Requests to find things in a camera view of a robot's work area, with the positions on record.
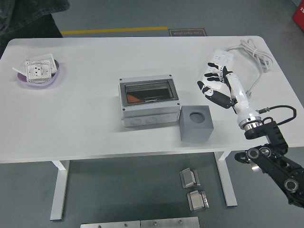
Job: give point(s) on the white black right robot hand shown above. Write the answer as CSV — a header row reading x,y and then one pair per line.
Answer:
x,y
240,99

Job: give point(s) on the grey junction box clear lid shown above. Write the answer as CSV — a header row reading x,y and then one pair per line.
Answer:
x,y
147,114

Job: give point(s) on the orange cylinder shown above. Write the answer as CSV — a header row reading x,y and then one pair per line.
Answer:
x,y
131,98

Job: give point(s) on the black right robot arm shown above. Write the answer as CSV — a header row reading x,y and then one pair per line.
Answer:
x,y
273,164

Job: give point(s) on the grey cube with round hole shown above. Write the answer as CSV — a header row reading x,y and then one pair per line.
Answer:
x,y
194,133

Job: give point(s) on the red box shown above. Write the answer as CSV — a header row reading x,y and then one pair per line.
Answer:
x,y
299,14

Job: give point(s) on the white power strip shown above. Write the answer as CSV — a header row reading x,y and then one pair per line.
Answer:
x,y
224,57

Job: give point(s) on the white table leg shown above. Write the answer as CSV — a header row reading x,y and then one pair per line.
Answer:
x,y
228,185
58,190

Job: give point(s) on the grey metal block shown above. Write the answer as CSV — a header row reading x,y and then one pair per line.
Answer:
x,y
197,202
188,178

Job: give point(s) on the white socket cover plate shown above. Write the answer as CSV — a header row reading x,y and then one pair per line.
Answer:
x,y
45,57
20,64

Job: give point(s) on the purple bowl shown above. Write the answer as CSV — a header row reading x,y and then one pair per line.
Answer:
x,y
38,85

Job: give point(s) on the white socket module printed back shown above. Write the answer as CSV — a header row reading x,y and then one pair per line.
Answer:
x,y
35,71

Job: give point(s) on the person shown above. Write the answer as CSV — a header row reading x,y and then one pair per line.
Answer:
x,y
23,16

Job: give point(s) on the grey metal base plate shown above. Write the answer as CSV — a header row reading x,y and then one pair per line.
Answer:
x,y
109,225

